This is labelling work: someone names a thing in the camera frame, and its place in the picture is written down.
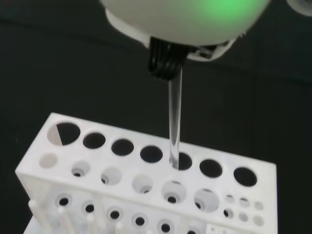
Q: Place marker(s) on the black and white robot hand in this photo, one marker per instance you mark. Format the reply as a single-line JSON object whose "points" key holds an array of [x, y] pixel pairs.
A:
{"points": [[180, 22]]}

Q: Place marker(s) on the white test tube rack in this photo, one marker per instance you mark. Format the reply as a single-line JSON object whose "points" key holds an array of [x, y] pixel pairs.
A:
{"points": [[151, 185]]}

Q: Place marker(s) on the black bench cloth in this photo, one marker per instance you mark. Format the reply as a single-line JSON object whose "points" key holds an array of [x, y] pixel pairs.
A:
{"points": [[61, 73]]}

